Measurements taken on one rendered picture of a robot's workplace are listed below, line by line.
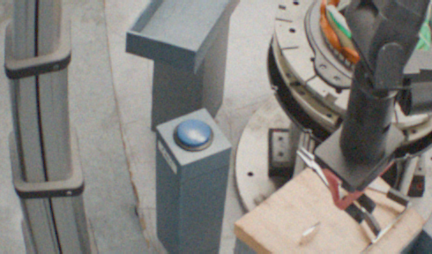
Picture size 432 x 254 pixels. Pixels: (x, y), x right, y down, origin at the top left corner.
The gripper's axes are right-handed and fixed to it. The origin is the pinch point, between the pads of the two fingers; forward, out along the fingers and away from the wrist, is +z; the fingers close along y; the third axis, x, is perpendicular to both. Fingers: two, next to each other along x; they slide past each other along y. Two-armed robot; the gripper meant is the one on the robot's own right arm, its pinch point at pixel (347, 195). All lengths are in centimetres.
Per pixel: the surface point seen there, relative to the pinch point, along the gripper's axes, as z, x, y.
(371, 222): 9.1, -2.3, 5.5
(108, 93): 120, 110, 60
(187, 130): 14.4, 26.8, 2.2
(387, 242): 11.8, -5.8, 6.6
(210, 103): 35, 40, 21
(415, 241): 14.2, -8.8, 11.6
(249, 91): 41, 41, 32
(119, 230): 119, 75, 33
